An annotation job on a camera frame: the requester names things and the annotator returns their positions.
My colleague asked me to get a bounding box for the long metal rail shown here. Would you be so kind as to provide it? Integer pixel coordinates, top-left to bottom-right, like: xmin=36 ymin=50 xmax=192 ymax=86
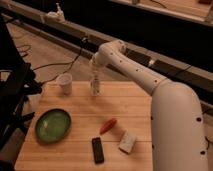
xmin=0 ymin=0 xmax=213 ymax=103

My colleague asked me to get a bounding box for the white paper cup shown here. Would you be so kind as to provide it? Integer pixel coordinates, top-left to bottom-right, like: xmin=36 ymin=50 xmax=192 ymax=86
xmin=56 ymin=73 xmax=72 ymax=95

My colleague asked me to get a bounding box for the white object on rail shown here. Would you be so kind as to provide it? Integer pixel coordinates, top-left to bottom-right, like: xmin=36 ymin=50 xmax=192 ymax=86
xmin=45 ymin=4 xmax=65 ymax=22

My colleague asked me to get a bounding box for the black equipment stand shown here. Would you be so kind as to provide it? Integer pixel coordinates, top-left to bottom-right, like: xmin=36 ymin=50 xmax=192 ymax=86
xmin=0 ymin=14 xmax=44 ymax=164

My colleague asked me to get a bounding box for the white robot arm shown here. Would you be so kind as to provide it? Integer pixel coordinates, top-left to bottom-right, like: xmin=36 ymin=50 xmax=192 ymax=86
xmin=91 ymin=40 xmax=208 ymax=171

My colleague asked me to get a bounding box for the white bottle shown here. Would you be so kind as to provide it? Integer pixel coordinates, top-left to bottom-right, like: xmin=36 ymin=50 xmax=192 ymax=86
xmin=90 ymin=78 xmax=100 ymax=96

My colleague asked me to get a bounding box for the black cable on floor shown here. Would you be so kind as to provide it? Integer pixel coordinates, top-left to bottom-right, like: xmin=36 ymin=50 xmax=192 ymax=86
xmin=32 ymin=37 xmax=89 ymax=84

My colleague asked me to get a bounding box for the black remote control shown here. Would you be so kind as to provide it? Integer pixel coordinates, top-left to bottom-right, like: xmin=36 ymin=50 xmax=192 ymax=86
xmin=92 ymin=137 xmax=104 ymax=164

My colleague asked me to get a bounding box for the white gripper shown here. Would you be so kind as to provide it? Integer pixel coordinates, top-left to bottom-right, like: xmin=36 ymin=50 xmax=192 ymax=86
xmin=89 ymin=57 xmax=101 ymax=79

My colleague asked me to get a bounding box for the orange carrot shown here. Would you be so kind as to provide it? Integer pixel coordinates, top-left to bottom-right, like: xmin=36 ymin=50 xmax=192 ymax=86
xmin=99 ymin=118 xmax=117 ymax=134

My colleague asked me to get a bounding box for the white sponge block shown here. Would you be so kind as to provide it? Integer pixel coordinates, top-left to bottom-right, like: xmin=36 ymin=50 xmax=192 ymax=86
xmin=118 ymin=131 xmax=137 ymax=154

